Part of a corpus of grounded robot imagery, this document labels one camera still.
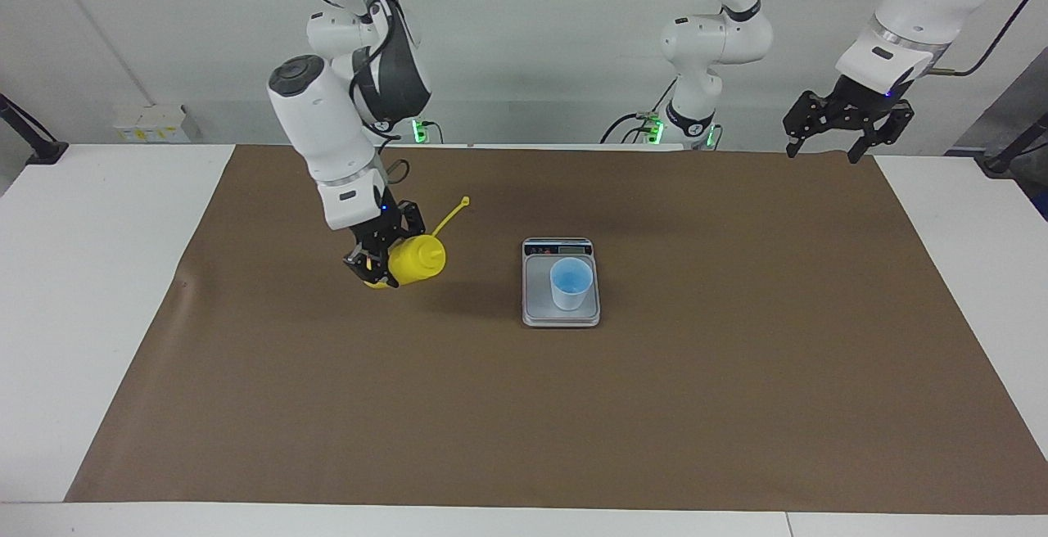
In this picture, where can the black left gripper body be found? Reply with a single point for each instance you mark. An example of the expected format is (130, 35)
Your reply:
(856, 105)

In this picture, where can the light blue plastic cup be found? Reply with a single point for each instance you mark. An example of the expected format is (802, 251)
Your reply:
(571, 287)

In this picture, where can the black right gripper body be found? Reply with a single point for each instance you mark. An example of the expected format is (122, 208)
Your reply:
(381, 230)

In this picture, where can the silver digital kitchen scale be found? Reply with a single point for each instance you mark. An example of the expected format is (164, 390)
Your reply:
(536, 308)

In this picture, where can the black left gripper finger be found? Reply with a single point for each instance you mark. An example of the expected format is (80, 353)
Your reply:
(892, 128)
(810, 114)

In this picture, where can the brown paper table mat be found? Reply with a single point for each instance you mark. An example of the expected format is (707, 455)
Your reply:
(524, 414)

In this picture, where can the white wall socket box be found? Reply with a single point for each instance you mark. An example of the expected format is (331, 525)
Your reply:
(151, 124)

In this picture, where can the black clamp stand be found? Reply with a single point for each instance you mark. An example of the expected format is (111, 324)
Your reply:
(1011, 152)
(41, 148)

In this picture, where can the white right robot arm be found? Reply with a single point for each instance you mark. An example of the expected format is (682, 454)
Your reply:
(319, 128)

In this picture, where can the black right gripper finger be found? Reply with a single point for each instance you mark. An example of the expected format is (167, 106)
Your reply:
(413, 219)
(372, 268)

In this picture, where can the yellow squeeze bottle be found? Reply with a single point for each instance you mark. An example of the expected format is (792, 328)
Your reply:
(417, 263)

